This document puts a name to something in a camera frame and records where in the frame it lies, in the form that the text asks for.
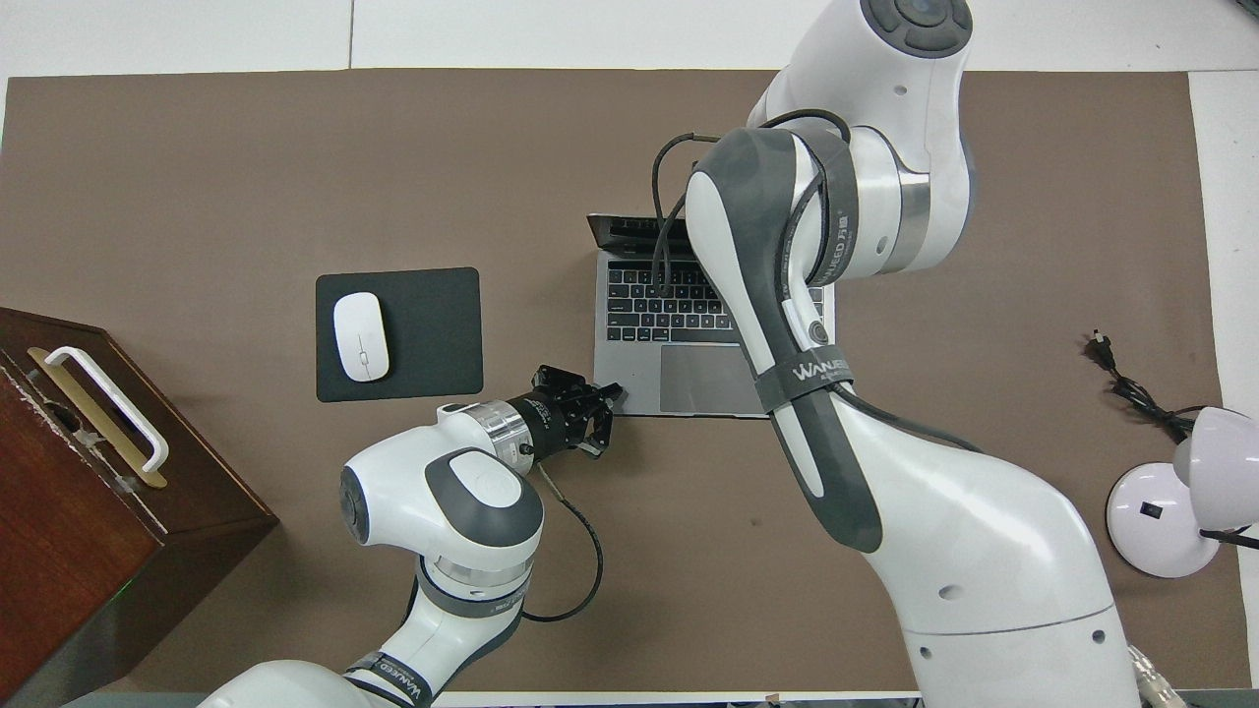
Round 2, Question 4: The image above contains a brown table mat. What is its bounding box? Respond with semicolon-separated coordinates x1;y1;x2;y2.
0;67;1252;694

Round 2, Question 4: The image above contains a black mouse pad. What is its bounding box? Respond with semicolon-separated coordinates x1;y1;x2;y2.
315;266;485;403

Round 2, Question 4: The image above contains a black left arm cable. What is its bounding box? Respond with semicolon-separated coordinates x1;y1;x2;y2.
521;462;604;622

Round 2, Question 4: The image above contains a white computer mouse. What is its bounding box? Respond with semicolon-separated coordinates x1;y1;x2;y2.
332;292;390;383

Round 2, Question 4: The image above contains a white box handle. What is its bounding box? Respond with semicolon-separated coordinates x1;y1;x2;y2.
44;346;170;475

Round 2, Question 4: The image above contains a black lamp power cable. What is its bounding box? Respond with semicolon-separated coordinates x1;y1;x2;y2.
1085;332;1259;550

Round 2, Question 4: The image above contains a white desk lamp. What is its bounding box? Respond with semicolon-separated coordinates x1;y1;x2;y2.
1105;405;1259;579

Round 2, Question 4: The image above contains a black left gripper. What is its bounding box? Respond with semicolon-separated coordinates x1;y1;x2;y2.
504;366;625;463

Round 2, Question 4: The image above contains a silver grey laptop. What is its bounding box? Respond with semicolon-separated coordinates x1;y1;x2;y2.
586;212;837;419

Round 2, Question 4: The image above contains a dark brown wooden box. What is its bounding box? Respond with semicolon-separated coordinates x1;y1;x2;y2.
0;307;279;704

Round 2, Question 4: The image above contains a brass handle plate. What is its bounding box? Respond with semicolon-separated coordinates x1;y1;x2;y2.
28;346;168;490

